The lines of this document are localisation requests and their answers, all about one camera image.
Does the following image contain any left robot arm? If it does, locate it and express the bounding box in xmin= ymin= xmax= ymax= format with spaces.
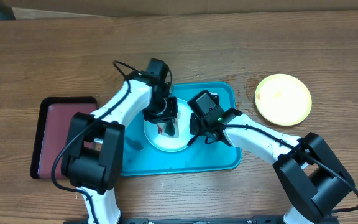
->
xmin=52 ymin=70 xmax=180 ymax=223

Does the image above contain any light blue plate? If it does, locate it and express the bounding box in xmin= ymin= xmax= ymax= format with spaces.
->
xmin=144 ymin=98 xmax=193 ymax=152

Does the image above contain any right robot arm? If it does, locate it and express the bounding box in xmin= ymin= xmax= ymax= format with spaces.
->
xmin=190 ymin=106 xmax=358 ymax=223

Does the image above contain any green and yellow sponge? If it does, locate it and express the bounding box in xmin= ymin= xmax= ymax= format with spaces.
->
xmin=157 ymin=121 xmax=177 ymax=138

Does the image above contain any yellow-green plate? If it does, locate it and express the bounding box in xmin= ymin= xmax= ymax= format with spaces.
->
xmin=255 ymin=73 xmax=312 ymax=126

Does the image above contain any black tray with maroon liner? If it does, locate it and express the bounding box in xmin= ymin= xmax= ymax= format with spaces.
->
xmin=30 ymin=96 xmax=98 ymax=179

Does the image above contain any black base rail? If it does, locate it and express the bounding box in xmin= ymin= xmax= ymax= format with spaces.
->
xmin=63 ymin=214 xmax=340 ymax=224

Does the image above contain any teal plastic tray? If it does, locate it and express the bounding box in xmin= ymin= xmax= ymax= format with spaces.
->
xmin=121 ymin=82 xmax=242 ymax=177

